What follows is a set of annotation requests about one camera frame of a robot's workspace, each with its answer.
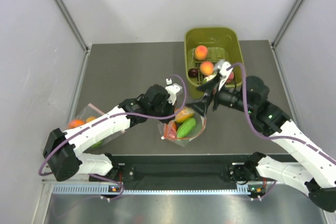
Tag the fake green cucumber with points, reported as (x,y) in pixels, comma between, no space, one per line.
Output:
(186,127)

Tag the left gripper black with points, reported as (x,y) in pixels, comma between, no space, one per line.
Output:
(170,107)

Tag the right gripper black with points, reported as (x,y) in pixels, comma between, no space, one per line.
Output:
(200,105)

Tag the fake green fruit in bag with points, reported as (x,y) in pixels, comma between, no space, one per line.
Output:
(97,144)

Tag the fake orange fruit in bag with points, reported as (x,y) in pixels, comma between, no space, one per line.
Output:
(76,123)

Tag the fake orange yellow mango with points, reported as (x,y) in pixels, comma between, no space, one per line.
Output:
(184,114)

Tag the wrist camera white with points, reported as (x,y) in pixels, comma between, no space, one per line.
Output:
(223,69)
(173,90)

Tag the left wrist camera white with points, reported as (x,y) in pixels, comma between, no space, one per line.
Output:
(173,90)

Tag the olive green plastic basin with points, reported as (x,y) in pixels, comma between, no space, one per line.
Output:
(222,43)

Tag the clear zip bag red seal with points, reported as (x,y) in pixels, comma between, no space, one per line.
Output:
(196,132)

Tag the dark fake plum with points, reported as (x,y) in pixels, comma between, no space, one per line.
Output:
(193,73)

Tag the fake peach middle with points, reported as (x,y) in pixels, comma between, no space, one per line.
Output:
(206,68)

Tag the fake peach back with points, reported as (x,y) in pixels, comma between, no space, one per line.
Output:
(200,53)

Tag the fake peach pink right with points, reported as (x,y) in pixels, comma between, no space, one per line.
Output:
(230,78)

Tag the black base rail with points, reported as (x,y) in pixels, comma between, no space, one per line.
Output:
(182,171)

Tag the grey slotted cable duct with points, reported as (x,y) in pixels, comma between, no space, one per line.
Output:
(114,190)

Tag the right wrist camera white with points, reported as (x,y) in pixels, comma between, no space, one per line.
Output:
(223,69)

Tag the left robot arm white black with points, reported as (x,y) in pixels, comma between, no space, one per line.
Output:
(65,151)

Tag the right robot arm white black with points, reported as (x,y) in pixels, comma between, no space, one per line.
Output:
(314,177)

